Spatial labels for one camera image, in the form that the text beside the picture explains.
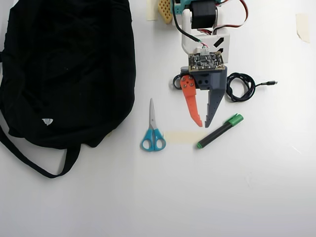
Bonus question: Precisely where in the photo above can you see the green capped black marker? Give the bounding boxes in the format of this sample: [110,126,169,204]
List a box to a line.
[196,113,244,150]

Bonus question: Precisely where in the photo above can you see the black plastic ring clip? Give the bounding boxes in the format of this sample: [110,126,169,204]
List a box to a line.
[172,74,185,90]

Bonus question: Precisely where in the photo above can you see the blue-grey gripper body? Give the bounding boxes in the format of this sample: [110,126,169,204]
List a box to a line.
[180,65,228,91]

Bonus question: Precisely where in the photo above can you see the black camera cable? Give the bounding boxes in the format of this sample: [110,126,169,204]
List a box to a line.
[172,7,205,47]

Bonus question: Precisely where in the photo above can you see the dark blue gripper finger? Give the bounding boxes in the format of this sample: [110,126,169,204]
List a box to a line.
[204,88,226,128]

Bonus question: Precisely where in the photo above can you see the yellow perforated block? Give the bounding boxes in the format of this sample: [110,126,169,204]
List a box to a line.
[158,0,175,25]

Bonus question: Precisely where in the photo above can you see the black fabric bag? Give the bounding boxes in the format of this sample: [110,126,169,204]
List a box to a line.
[0,0,137,179]

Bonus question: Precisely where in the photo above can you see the coiled black USB cable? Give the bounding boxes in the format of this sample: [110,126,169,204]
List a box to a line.
[226,72,278,103]

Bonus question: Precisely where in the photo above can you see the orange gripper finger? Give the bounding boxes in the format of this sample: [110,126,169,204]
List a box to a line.
[179,75,203,128]

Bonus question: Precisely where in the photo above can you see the narrow masking tape strip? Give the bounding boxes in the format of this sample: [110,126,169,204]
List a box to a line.
[147,0,158,21]

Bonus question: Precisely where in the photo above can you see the long masking tape strip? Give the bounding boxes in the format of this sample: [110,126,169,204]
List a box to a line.
[163,130,209,145]

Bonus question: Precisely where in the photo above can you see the bare camera circuit board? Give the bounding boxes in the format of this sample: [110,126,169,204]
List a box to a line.
[188,52,226,73]

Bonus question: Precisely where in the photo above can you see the red white servo wires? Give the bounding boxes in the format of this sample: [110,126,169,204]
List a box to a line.
[197,0,249,35]

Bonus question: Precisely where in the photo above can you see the torn masking tape piece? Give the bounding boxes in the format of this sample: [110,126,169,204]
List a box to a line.
[295,13,311,44]

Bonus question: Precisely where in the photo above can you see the blue handled scissors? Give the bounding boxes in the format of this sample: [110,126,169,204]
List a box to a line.
[140,98,166,152]

